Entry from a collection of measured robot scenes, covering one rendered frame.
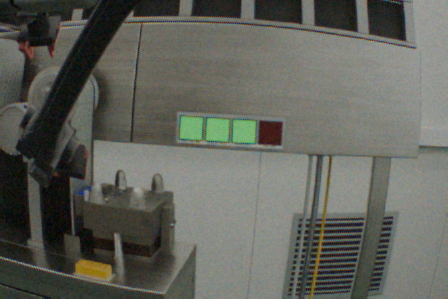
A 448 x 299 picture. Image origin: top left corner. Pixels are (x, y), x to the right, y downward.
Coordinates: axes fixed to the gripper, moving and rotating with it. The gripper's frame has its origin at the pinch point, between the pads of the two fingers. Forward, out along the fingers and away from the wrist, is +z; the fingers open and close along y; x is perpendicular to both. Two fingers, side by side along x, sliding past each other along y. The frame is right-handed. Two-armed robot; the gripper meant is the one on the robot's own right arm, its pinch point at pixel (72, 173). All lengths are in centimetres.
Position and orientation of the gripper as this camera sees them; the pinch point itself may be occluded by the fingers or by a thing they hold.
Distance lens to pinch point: 189.9
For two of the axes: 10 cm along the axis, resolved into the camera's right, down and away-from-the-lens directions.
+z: 0.6, 4.1, 9.1
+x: 1.0, -9.1, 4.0
